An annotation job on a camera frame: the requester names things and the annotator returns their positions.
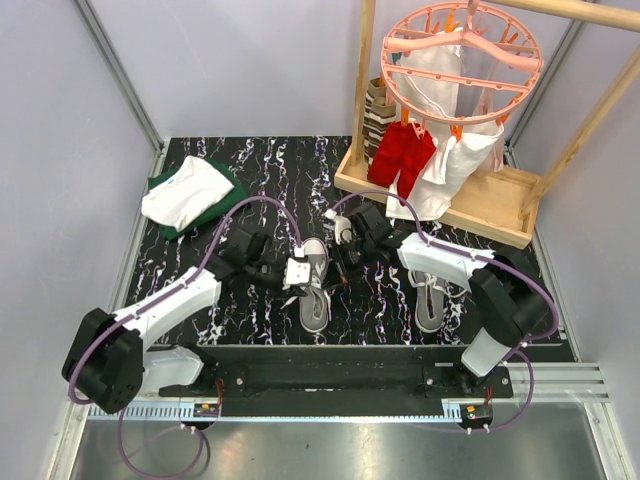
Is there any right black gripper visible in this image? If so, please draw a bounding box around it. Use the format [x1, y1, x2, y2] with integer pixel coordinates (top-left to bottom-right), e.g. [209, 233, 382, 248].
[323, 237, 376, 292]

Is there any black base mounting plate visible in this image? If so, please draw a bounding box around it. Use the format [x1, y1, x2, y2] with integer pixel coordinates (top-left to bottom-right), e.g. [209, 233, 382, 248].
[160, 346, 514, 423]

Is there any red hanging garment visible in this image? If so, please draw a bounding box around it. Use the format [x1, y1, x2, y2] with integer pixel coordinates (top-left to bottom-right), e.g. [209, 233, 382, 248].
[368, 122, 437, 199]

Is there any white folded shirt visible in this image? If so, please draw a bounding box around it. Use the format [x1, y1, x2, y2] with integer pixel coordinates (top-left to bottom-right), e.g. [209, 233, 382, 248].
[141, 156, 234, 231]

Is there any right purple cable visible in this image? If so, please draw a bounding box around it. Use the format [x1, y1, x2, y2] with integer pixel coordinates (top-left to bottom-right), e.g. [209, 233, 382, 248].
[329, 190, 559, 434]

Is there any white shoelace of sneaker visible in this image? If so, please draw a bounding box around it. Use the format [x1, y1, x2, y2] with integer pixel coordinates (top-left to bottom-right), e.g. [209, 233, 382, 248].
[283, 283, 331, 330]

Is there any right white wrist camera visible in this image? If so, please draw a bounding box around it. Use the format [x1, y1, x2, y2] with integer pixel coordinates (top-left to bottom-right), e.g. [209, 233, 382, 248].
[323, 209, 353, 245]

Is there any grey sneaker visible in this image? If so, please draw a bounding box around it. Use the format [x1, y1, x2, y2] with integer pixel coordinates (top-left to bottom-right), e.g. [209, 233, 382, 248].
[299, 238, 331, 334]
[408, 270, 446, 333]

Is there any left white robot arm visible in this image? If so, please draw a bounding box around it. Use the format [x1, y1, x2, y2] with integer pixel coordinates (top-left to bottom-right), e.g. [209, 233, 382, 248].
[62, 227, 312, 414]

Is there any aluminium rail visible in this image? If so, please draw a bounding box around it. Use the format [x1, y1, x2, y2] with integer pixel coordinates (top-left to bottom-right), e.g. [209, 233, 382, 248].
[76, 360, 609, 423]

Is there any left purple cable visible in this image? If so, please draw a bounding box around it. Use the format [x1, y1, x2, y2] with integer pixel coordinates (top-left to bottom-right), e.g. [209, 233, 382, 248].
[67, 195, 304, 476]

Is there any purple cable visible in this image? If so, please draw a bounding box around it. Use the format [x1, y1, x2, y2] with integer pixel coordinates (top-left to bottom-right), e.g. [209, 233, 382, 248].
[67, 195, 304, 476]
[329, 190, 559, 434]

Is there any brown striped sock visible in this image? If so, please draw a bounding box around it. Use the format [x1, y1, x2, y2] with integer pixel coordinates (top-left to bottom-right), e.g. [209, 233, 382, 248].
[363, 77, 396, 164]

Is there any pink round clothes hanger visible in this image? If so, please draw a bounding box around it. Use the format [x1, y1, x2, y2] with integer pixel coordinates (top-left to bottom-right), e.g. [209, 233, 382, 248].
[380, 1, 544, 136]

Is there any wooden drying rack frame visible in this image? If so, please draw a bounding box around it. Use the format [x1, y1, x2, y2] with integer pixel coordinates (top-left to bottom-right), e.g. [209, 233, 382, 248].
[334, 0, 639, 248]

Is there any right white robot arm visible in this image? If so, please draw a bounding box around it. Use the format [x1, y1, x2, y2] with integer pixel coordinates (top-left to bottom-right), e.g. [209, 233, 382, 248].
[325, 203, 558, 397]

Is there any white hanging cloth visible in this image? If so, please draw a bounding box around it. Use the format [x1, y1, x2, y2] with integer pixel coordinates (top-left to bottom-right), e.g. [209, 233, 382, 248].
[395, 45, 504, 221]

